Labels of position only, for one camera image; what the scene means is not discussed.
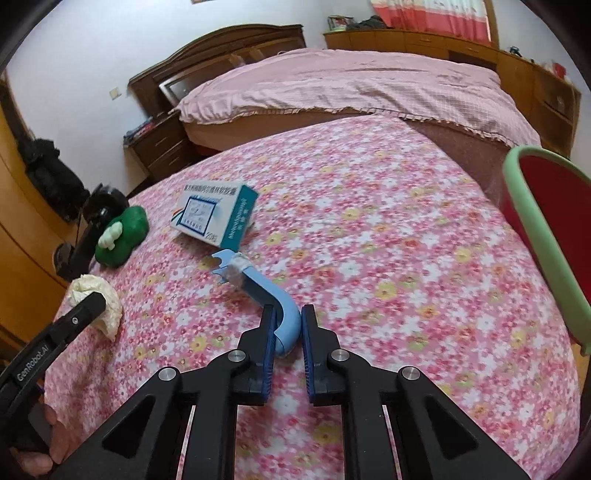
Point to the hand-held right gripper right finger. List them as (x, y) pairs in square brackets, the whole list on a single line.
[(308, 355)]

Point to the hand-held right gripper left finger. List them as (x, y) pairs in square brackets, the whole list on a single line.
[(268, 350)]

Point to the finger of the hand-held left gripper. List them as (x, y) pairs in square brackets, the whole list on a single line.
[(76, 318)]

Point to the blue curved plastic piece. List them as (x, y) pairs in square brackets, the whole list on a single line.
[(258, 286)]

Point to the red bin with green rim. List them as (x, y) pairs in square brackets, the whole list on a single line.
[(554, 207)]

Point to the person's left hand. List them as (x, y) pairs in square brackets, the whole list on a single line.
[(53, 443)]

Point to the light wooden wardrobe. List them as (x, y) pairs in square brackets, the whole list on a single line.
[(18, 258)]

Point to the green cloud-shaped toy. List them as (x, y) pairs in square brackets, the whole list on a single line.
[(129, 230)]

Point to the pink floral tablecloth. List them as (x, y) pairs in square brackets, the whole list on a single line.
[(392, 277)]

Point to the black hanging jacket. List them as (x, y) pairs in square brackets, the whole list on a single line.
[(51, 184)]

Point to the white and teal medicine box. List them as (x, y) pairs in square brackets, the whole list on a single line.
[(203, 212)]

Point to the dark wooden nightstand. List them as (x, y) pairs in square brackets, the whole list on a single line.
[(161, 147)]

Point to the small pile of magazines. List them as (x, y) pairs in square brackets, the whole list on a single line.
[(138, 130)]

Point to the pink checked bed blanket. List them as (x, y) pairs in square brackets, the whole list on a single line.
[(346, 78)]

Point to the dark wooden bed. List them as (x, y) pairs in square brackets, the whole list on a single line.
[(207, 50)]

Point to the dark pile of clothes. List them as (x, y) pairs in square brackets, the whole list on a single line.
[(369, 23)]

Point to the white and pink curtain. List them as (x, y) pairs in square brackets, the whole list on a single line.
[(429, 16)]

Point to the small red container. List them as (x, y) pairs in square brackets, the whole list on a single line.
[(558, 70)]

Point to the black suction phone mount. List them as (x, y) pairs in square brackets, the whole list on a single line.
[(83, 249)]

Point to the white wall switch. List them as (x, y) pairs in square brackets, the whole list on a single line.
[(115, 93)]

